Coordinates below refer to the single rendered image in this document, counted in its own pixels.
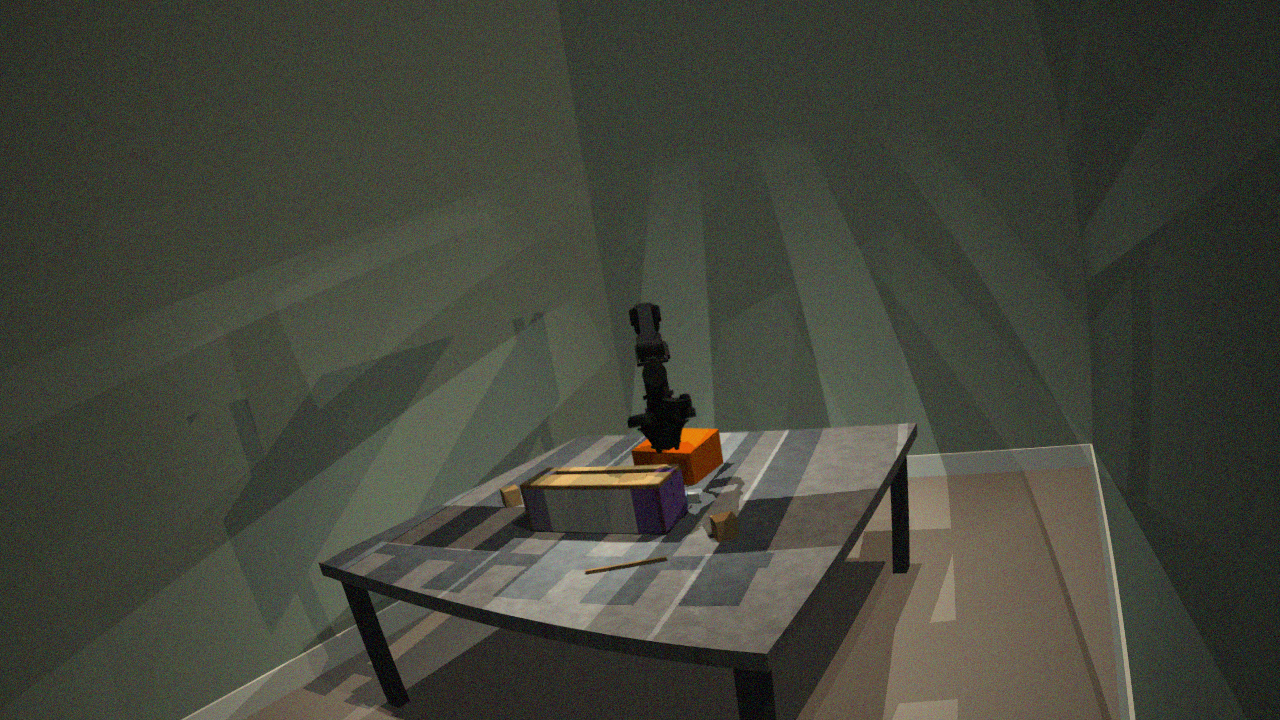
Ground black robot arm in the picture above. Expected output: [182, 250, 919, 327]
[628, 302, 692, 450]

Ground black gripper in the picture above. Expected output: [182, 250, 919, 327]
[628, 387, 696, 454]

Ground thin brown stick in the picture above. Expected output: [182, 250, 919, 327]
[585, 556, 667, 574]

